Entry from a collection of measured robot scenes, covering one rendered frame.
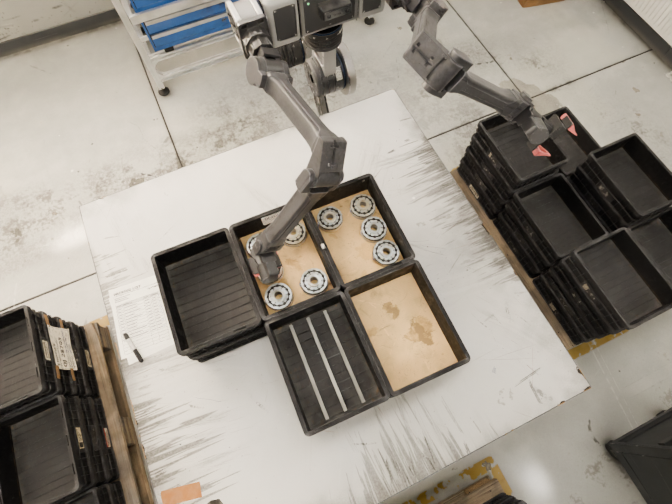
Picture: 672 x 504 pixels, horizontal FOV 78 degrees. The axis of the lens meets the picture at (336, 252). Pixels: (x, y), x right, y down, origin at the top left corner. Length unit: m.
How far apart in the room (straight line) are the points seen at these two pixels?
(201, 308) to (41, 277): 1.56
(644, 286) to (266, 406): 1.79
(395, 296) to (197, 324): 0.74
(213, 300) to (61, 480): 1.05
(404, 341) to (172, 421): 0.90
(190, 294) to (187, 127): 1.73
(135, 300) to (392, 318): 1.04
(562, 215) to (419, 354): 1.27
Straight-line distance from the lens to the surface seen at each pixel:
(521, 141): 2.52
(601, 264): 2.34
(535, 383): 1.81
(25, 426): 2.40
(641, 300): 2.38
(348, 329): 1.55
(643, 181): 2.69
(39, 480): 2.34
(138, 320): 1.86
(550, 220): 2.46
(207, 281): 1.67
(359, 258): 1.62
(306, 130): 1.09
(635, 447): 2.42
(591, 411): 2.70
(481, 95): 1.24
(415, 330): 1.57
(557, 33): 3.99
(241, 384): 1.69
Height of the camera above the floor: 2.35
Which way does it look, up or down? 68 degrees down
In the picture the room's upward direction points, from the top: straight up
